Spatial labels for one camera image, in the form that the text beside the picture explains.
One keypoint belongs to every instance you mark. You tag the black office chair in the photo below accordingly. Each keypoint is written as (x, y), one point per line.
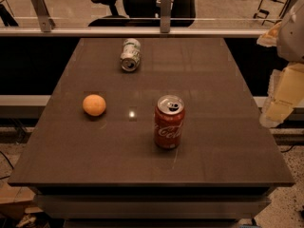
(145, 13)

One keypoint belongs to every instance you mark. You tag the green white can lying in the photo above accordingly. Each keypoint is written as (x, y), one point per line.
(131, 54)

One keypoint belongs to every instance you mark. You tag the left metal rail bracket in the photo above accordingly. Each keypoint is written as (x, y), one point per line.
(45, 21)

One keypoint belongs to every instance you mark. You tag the wooden chair background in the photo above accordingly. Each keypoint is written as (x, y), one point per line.
(270, 11)

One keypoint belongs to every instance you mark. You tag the middle metal rail bracket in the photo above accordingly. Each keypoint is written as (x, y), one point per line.
(165, 16)

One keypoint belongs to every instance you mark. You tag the red coke can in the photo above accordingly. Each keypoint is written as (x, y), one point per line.
(168, 117)

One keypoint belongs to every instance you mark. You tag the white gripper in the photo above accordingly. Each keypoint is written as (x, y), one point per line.
(292, 37)

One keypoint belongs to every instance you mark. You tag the glass barrier rail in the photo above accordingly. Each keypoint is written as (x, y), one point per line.
(129, 32)

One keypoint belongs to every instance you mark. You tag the orange fruit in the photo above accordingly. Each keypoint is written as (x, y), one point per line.
(94, 105)

